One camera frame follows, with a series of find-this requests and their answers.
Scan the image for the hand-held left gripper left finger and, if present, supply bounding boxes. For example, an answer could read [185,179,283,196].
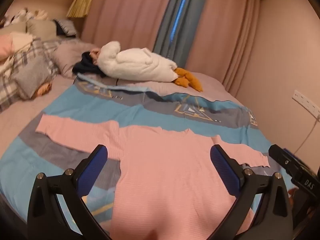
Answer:
[27,144,113,240]

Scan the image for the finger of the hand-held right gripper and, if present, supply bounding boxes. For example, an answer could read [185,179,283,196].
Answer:
[269,144,299,178]

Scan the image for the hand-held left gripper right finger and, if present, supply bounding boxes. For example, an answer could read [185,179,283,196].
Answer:
[210,144,293,240]

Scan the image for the pink long-sleeve shirt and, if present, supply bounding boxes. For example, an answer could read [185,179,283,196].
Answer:
[35,114,270,240]

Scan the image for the blue and grey printed blanket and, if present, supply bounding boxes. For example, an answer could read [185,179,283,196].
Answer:
[0,76,295,235]

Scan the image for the bed with pink sheet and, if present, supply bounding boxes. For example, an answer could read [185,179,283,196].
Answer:
[0,74,240,155]

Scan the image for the small plush doll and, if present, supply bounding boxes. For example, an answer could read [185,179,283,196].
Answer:
[37,81,53,97]

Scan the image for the dark cloth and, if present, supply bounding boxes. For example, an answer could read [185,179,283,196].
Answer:
[72,51,105,78]

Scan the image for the grey cushion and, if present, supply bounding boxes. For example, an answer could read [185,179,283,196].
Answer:
[11,55,52,99]

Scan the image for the white plush goose toy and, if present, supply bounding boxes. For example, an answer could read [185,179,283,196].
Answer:
[96,41,203,92]

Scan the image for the lavender pillow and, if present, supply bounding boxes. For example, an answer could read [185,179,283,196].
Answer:
[51,41,100,78]

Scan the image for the plaid quilt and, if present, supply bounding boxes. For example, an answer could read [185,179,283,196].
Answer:
[0,37,60,110]

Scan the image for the pink curtain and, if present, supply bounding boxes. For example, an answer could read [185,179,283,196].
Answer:
[81,0,180,50]
[185,0,263,95]

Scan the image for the dark patterned pillow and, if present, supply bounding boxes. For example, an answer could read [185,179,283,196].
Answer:
[54,19,77,37]

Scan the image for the beige pillow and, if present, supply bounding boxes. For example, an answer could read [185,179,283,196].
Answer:
[26,19,57,39]

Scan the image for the pink pillow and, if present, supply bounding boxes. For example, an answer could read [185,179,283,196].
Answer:
[0,34,14,60]

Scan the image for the grey curtain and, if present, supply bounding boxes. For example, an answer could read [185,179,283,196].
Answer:
[152,0,213,65]

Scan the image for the yellow hanging tassels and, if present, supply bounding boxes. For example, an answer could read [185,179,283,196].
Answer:
[66,0,97,18]

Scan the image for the pile of plush toys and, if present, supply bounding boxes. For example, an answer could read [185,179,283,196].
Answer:
[5,7,49,24]

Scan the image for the white cable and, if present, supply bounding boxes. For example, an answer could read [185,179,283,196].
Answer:
[295,116,320,155]

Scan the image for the white wall socket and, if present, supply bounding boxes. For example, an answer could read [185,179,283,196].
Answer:
[292,89,320,120]

